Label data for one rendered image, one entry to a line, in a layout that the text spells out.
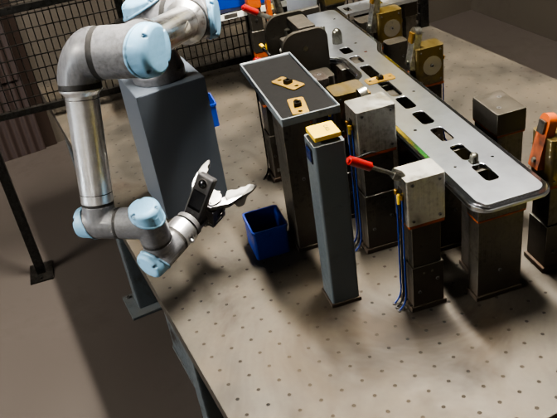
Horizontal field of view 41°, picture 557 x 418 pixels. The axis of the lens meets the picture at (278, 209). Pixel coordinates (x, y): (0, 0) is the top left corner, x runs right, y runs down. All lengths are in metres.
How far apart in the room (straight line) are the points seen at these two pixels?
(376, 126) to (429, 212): 0.27
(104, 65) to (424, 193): 0.73
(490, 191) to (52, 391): 1.80
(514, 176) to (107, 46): 0.91
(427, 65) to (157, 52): 0.92
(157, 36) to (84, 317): 1.71
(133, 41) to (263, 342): 0.73
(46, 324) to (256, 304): 1.46
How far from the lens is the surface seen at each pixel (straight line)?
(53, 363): 2.97
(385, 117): 1.78
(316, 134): 1.57
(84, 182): 1.74
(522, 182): 1.68
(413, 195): 1.59
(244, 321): 1.82
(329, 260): 1.73
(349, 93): 1.92
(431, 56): 2.26
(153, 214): 1.69
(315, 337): 1.74
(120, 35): 1.63
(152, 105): 2.08
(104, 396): 2.77
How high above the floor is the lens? 1.89
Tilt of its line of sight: 33 degrees down
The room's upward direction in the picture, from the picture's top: 9 degrees counter-clockwise
